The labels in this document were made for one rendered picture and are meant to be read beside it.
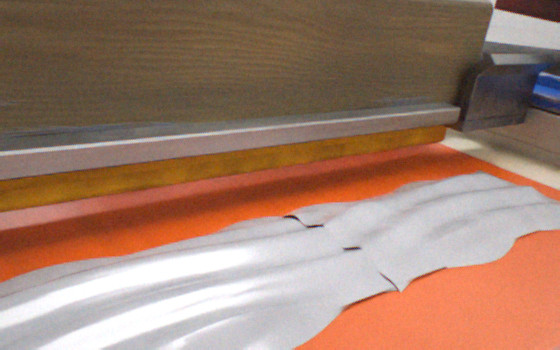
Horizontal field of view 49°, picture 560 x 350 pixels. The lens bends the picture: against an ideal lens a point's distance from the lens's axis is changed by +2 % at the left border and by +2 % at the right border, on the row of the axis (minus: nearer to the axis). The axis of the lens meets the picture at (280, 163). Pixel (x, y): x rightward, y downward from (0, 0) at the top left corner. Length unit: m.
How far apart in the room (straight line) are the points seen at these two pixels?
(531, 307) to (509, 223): 0.07
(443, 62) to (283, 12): 0.14
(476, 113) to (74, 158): 0.28
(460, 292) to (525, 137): 0.25
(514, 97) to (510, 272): 0.20
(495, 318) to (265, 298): 0.09
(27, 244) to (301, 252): 0.10
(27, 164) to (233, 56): 0.10
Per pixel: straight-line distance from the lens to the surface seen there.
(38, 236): 0.25
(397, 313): 0.23
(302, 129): 0.29
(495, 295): 0.26
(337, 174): 0.35
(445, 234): 0.29
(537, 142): 0.48
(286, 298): 0.21
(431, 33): 0.37
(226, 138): 0.26
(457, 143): 0.48
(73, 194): 0.26
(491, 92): 0.43
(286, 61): 0.29
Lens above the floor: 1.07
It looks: 19 degrees down
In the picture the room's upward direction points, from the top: 10 degrees clockwise
